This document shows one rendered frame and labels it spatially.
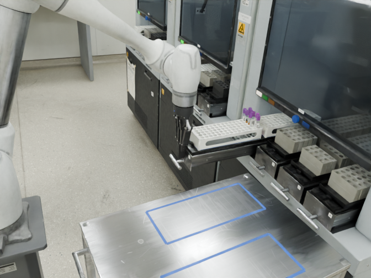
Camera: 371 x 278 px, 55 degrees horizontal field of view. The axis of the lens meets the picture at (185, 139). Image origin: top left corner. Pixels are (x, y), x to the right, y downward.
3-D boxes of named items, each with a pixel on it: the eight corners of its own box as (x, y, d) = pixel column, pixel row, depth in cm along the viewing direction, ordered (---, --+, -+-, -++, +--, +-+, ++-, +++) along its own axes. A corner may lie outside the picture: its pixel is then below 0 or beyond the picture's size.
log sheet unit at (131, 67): (127, 91, 327) (126, 53, 309) (136, 103, 306) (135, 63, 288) (125, 91, 326) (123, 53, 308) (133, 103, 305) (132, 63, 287)
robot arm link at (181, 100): (191, 83, 133) (190, 97, 136) (168, 85, 130) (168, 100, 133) (201, 92, 126) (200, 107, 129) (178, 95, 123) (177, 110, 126)
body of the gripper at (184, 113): (197, 106, 129) (196, 129, 134) (188, 97, 136) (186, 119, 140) (179, 109, 126) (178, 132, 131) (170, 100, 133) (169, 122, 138)
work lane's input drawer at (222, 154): (304, 129, 176) (308, 113, 172) (324, 143, 165) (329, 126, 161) (167, 155, 149) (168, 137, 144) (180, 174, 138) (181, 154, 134)
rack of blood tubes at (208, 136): (248, 130, 158) (250, 117, 155) (261, 140, 150) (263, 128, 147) (187, 140, 147) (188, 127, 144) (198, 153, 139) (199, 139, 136)
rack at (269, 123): (304, 120, 170) (307, 108, 167) (318, 129, 162) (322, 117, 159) (252, 129, 159) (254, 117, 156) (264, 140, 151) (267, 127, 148)
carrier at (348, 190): (356, 203, 115) (362, 188, 112) (351, 204, 114) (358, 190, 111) (331, 182, 124) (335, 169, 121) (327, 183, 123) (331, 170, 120)
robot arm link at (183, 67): (205, 91, 127) (186, 79, 136) (208, 48, 119) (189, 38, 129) (178, 96, 122) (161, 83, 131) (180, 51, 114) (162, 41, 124)
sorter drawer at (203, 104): (297, 92, 218) (301, 79, 214) (313, 101, 208) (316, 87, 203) (190, 107, 191) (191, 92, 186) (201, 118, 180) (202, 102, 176)
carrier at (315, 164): (323, 177, 127) (328, 162, 124) (319, 178, 126) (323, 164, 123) (302, 159, 136) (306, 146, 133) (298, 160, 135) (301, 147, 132)
